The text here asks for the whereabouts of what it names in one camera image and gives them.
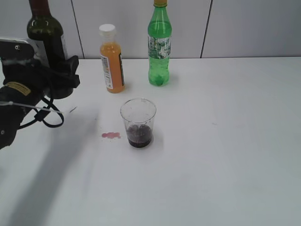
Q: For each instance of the transparent plastic cup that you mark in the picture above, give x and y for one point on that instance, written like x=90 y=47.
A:
x=138 y=116

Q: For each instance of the red wine spill stain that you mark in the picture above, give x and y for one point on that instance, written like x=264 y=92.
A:
x=111 y=135

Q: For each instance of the green soda bottle yellow cap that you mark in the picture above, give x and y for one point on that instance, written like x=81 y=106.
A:
x=159 y=44

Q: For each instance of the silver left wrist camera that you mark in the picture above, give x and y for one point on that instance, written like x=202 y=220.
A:
x=21 y=51

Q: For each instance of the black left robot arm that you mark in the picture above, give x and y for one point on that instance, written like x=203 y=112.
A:
x=28 y=90

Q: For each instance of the orange juice bottle white cap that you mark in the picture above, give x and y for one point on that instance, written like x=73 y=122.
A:
x=110 y=52

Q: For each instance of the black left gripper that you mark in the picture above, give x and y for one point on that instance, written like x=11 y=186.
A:
x=56 y=83

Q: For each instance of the dark red wine bottle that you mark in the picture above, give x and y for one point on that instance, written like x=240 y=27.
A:
x=47 y=32

